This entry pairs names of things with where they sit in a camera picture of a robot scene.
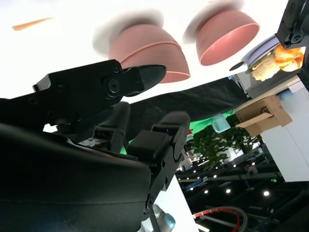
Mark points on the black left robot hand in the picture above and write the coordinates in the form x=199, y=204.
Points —
x=297, y=19

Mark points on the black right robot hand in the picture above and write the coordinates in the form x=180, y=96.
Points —
x=60, y=169

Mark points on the pink plastic bowl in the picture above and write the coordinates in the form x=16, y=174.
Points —
x=173, y=62
x=142, y=41
x=224, y=31

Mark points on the grey industrial robot arm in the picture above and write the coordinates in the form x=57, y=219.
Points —
x=164, y=217

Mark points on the orange glazed bread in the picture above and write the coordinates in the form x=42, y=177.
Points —
x=287, y=58

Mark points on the lavender rimmed metal plate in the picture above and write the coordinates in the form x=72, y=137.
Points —
x=263, y=48

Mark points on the beige bread roll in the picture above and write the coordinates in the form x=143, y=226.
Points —
x=263, y=67

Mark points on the black round table grommet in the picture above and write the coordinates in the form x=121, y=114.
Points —
x=236, y=66

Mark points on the brown cardboard box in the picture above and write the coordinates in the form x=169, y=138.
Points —
x=268, y=113

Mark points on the pale blue container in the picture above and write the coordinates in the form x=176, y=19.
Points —
x=220, y=123

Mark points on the white cabinet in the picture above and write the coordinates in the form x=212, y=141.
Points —
x=289, y=149

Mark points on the black backdrop cloth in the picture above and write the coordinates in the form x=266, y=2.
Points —
x=193, y=99

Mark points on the green backdrop cloth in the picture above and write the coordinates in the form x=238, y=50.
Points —
x=200, y=125

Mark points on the thin orange strip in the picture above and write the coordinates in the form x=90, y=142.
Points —
x=29, y=24

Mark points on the green leafy plant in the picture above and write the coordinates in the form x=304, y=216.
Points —
x=212, y=145

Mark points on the red black hoop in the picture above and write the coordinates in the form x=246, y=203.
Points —
x=210, y=210

